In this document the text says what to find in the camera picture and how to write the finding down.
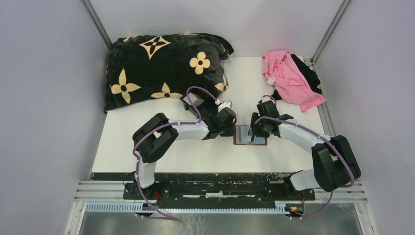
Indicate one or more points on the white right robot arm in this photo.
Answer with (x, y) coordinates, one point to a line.
(334, 163)

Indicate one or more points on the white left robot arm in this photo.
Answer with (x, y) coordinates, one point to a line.
(156, 136)

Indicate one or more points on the white slotted cable duct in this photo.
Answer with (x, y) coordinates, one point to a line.
(142, 208)

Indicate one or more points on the black cloth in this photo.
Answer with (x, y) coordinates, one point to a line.
(308, 73)

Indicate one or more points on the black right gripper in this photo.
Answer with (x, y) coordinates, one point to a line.
(253, 129)

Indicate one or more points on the white card stack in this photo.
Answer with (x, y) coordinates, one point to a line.
(192, 98)

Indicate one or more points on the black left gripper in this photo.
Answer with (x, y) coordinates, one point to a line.
(229, 132)

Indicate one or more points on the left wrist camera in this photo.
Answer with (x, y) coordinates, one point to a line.
(223, 104)

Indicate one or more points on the black floral plush pillow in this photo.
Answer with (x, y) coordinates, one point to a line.
(165, 66)

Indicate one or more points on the pink cloth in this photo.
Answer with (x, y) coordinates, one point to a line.
(268, 65)

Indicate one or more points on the brown leather card holder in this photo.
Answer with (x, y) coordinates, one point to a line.
(259, 141)

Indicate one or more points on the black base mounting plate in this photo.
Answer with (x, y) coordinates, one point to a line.
(223, 191)

